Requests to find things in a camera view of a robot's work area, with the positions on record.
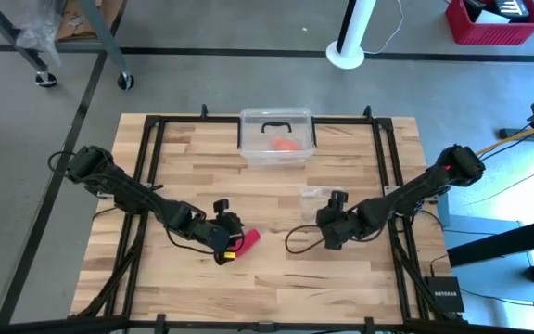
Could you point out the black metal table frame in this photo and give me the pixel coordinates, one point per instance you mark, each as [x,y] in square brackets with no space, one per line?
[341,120]

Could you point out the crumpled clear plastic sheet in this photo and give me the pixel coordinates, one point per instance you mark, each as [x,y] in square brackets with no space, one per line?
[40,28]

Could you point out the red elastic bandage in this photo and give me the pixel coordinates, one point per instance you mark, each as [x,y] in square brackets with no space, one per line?
[250,240]

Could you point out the bagged orange bandage roll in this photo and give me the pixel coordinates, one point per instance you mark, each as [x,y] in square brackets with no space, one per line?
[285,144]

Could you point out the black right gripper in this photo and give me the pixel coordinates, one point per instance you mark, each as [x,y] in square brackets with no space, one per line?
[339,222]

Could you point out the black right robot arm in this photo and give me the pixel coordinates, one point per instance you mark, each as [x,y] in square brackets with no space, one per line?
[410,192]

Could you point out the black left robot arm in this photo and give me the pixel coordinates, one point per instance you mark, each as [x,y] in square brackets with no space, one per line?
[132,195]

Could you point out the brown cardboard sheet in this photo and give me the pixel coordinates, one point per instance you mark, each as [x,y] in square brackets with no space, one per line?
[67,28]

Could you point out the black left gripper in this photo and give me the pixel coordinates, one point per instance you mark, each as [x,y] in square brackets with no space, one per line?
[220,232]

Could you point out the white tower fan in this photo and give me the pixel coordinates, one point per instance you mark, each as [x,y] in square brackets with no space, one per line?
[346,58]

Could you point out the red plastic crate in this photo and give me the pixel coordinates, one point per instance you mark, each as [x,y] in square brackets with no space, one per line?
[461,28]

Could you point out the clear plastic zip bag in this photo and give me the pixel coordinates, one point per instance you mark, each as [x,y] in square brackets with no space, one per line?
[313,199]

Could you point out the gray metal cart frame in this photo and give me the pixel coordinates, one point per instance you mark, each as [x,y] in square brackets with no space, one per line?
[102,32]

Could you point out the black Netgear network switch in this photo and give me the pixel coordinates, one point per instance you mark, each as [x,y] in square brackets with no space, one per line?
[443,294]

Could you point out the black diagonal beam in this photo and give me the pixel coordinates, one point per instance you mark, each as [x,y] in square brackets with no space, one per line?
[503,243]

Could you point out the black cart caster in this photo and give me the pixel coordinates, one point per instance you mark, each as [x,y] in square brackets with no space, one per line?
[125,81]
[46,80]

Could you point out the clear plastic storage box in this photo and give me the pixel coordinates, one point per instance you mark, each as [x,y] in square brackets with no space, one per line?
[253,153]

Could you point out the black rig crossbeam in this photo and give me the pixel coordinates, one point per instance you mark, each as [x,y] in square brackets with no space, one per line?
[63,325]

